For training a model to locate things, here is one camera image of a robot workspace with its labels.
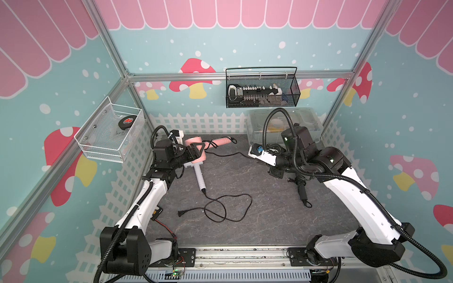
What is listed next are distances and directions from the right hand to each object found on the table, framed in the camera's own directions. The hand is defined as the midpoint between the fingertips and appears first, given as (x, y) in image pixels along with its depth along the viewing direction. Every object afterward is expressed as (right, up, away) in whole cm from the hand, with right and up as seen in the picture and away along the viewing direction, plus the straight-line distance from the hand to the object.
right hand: (261, 157), depth 65 cm
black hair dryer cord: (+22, -13, +32) cm, 41 cm away
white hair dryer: (-29, -10, +32) cm, 44 cm away
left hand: (-25, +3, +15) cm, 29 cm away
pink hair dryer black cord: (-21, +7, +16) cm, 27 cm away
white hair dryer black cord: (-35, -28, +20) cm, 49 cm away
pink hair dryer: (-28, +7, +10) cm, 30 cm away
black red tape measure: (-58, +16, +13) cm, 62 cm away
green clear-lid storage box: (+17, +19, +38) cm, 46 cm away
